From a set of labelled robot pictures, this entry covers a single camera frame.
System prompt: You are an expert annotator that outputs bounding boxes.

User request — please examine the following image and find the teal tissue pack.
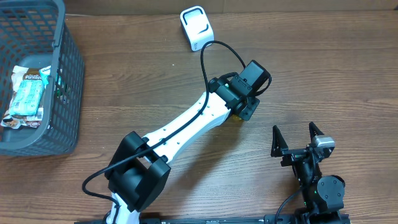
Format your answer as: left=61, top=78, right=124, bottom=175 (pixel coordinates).
left=39, top=65, right=51, bottom=89

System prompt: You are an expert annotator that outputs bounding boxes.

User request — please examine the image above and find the white barcode scanner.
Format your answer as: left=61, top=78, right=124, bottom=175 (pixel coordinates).
left=180, top=6, right=215, bottom=52

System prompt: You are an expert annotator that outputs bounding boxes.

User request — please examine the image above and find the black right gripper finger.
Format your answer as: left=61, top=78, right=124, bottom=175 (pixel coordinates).
left=271, top=125, right=289, bottom=157
left=308, top=121, right=324, bottom=139

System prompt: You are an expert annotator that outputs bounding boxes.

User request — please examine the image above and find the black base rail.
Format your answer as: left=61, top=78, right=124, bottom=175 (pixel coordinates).
left=74, top=213, right=351, bottom=224

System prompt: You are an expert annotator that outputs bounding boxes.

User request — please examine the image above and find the teal wafer packet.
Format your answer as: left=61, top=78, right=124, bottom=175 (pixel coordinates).
left=9, top=80, right=44, bottom=116

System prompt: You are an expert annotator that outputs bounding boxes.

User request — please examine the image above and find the yellow dish soap bottle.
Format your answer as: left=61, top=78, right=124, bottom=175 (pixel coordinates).
left=231, top=114, right=243, bottom=122

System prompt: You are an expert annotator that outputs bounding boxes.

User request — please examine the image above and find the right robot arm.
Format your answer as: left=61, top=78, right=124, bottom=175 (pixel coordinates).
left=270, top=122, right=351, bottom=223

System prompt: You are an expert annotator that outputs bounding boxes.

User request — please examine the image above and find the grey plastic shopping basket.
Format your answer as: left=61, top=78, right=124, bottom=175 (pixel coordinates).
left=1, top=0, right=85, bottom=156

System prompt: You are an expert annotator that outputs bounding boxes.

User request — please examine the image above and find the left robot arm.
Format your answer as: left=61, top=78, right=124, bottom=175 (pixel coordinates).
left=104, top=60, right=272, bottom=223

